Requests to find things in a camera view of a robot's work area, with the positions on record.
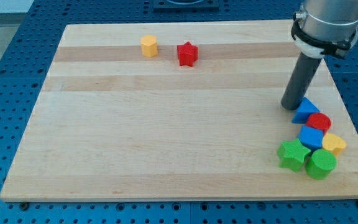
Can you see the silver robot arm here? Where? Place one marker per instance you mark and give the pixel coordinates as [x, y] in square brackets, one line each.
[326, 27]

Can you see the red star block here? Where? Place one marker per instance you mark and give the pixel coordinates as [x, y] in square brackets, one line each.
[187, 54]

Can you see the green star block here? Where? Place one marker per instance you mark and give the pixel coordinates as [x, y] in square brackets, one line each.
[292, 155]

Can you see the blue cube block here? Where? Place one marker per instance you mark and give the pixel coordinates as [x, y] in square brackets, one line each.
[311, 138]

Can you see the wooden board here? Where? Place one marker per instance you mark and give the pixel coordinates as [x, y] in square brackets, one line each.
[111, 125]

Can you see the yellow hexagon block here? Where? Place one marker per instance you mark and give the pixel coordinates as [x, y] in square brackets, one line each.
[149, 45]

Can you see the blue triangle block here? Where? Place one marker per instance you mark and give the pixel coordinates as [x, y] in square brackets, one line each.
[305, 109]

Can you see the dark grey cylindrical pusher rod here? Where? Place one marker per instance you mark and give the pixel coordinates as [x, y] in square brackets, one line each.
[302, 75]

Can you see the red cylinder block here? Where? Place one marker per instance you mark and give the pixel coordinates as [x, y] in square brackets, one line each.
[319, 121]

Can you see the green cylinder block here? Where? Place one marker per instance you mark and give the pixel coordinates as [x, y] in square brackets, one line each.
[321, 164]

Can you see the yellow heart block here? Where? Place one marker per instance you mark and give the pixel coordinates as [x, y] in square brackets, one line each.
[333, 144]

